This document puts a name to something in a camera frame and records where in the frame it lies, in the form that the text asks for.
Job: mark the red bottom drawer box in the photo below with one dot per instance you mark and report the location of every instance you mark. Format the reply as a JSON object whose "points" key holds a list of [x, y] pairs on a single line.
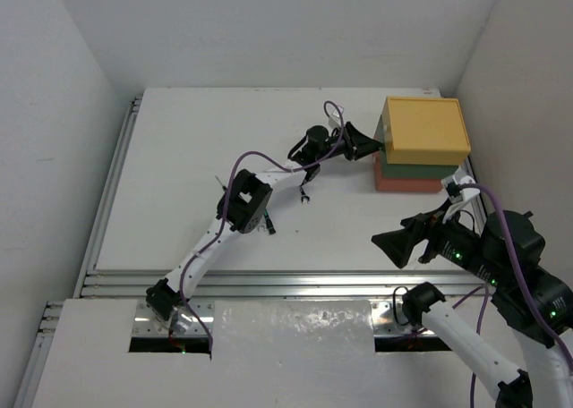
{"points": [[383, 183]]}

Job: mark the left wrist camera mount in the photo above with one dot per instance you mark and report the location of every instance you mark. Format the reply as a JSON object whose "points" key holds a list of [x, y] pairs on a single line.
{"points": [[334, 118]]}

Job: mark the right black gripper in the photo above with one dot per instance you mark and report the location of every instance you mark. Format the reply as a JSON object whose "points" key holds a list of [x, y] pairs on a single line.
{"points": [[397, 242]]}

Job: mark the yellow top drawer box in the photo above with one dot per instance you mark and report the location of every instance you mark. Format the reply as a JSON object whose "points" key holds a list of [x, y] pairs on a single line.
{"points": [[424, 131]]}

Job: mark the thin green black screwdriver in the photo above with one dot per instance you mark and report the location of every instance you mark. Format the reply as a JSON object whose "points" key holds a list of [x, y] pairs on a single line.
{"points": [[221, 183]]}

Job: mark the left aluminium side rail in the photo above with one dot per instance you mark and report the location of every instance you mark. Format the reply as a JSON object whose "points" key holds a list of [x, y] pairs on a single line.
{"points": [[108, 194]]}

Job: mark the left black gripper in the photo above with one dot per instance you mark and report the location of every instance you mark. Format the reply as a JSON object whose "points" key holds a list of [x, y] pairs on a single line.
{"points": [[350, 140]]}

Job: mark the thick green black screwdriver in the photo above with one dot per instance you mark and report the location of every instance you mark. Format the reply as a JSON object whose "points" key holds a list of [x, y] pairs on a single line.
{"points": [[268, 223]]}

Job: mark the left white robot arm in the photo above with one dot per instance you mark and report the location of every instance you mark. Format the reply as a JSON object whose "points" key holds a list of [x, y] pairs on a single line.
{"points": [[255, 177]]}

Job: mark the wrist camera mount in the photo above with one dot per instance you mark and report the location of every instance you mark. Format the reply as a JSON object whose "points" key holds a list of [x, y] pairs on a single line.
{"points": [[461, 190], [334, 118]]}

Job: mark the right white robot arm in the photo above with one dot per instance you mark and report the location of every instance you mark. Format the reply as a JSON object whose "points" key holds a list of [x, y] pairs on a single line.
{"points": [[536, 305]]}

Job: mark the aluminium front rail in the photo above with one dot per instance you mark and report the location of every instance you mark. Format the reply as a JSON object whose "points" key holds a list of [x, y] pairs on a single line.
{"points": [[281, 285]]}

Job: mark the green drawer box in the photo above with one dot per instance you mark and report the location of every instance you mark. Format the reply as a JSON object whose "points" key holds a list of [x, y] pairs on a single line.
{"points": [[412, 171]]}

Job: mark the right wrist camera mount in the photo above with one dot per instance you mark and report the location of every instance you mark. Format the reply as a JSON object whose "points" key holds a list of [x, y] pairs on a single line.
{"points": [[461, 190]]}

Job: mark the silver wrench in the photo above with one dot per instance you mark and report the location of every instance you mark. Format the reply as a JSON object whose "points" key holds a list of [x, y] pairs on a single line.
{"points": [[304, 197]]}

